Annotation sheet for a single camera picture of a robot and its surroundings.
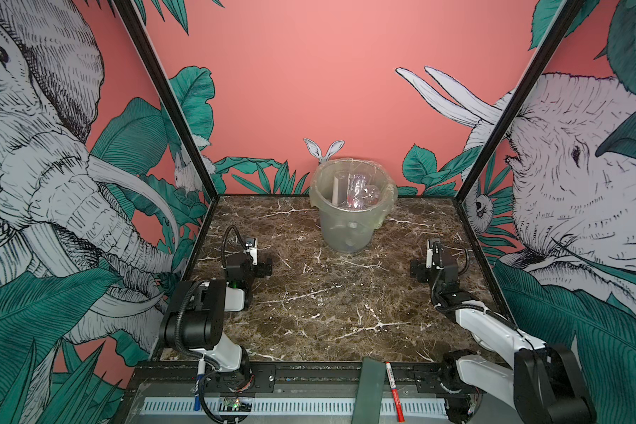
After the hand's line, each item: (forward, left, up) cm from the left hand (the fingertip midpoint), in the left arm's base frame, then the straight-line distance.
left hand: (256, 248), depth 94 cm
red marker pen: (-45, -43, -5) cm, 63 cm away
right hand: (-8, -59, +5) cm, 60 cm away
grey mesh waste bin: (+10, -35, +15) cm, 40 cm away
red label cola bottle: (-1, -37, +26) cm, 46 cm away
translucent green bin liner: (+2, -31, +8) cm, 33 cm away
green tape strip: (-47, -35, -6) cm, 59 cm away
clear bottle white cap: (+12, -36, +18) cm, 43 cm away
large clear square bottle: (+17, -31, +13) cm, 38 cm away
